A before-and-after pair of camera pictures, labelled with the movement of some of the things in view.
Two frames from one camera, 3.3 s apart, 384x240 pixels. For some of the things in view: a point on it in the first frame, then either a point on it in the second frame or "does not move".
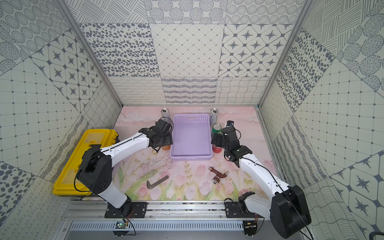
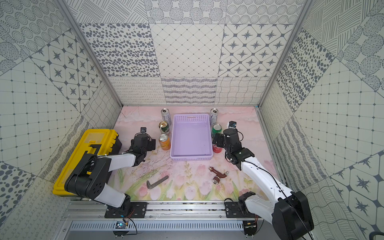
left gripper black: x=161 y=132 -> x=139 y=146
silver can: x=213 y=115 does not move
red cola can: x=216 y=149 does not move
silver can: x=165 y=115 does not move
